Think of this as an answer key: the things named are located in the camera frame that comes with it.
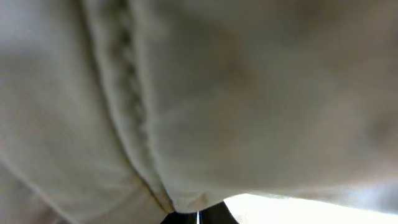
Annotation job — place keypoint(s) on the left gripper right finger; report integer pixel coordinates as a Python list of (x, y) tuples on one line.
[(217, 214)]

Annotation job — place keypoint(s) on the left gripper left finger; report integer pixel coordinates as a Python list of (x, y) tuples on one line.
[(180, 218)]

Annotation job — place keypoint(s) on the beige khaki shorts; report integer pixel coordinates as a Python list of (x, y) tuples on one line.
[(126, 111)]

